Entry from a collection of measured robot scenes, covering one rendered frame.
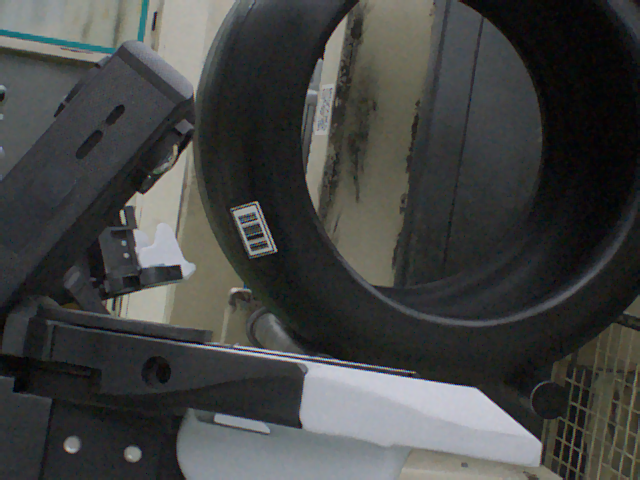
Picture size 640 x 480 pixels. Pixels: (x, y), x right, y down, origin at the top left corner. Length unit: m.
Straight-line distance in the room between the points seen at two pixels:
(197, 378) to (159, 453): 0.04
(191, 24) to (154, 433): 4.54
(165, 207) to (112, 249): 3.70
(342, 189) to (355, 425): 1.45
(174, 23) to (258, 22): 3.48
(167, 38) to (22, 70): 2.76
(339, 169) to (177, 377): 1.44
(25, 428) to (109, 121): 0.09
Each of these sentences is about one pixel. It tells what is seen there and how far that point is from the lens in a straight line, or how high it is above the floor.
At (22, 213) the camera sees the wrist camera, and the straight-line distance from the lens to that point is 0.34.
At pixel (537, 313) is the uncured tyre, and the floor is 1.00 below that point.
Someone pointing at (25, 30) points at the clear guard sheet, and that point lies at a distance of 2.06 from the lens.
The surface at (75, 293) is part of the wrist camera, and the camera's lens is 1.10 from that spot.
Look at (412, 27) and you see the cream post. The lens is 1.75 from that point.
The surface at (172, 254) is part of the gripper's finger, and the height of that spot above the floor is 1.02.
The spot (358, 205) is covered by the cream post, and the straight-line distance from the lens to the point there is 1.73.
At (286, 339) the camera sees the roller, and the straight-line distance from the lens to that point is 1.49.
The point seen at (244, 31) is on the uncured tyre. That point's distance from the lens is 1.36.
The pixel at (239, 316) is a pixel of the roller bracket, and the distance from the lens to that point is 1.68.
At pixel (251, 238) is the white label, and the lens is 1.34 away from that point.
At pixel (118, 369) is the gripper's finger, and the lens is 0.30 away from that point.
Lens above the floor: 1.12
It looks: 3 degrees down
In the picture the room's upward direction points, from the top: 9 degrees clockwise
